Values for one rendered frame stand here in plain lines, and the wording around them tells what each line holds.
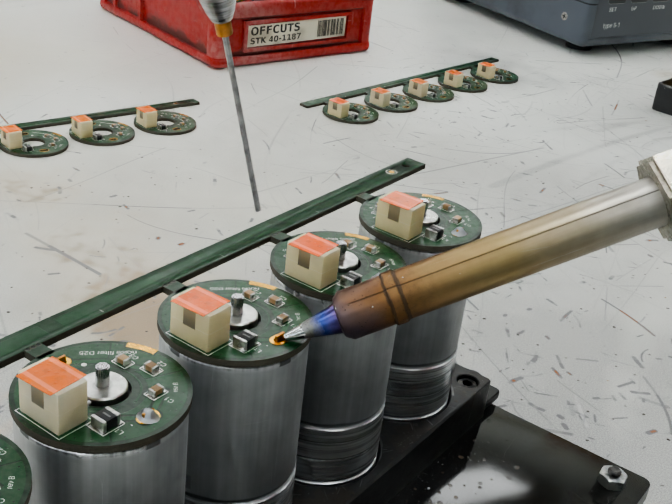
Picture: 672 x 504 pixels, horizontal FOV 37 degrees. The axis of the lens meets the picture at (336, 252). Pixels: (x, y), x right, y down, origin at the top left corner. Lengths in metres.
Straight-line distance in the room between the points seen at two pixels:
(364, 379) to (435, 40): 0.42
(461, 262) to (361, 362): 0.04
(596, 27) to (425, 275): 0.45
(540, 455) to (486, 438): 0.01
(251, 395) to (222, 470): 0.02
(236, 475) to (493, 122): 0.32
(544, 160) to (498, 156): 0.02
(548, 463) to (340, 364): 0.07
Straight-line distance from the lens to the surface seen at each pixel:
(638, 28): 0.62
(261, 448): 0.16
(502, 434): 0.23
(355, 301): 0.15
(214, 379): 0.15
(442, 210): 0.21
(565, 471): 0.23
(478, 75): 0.52
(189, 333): 0.15
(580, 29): 0.59
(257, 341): 0.16
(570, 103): 0.51
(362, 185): 0.21
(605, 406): 0.27
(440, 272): 0.15
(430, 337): 0.20
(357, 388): 0.18
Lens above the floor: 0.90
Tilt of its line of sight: 27 degrees down
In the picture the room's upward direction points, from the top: 7 degrees clockwise
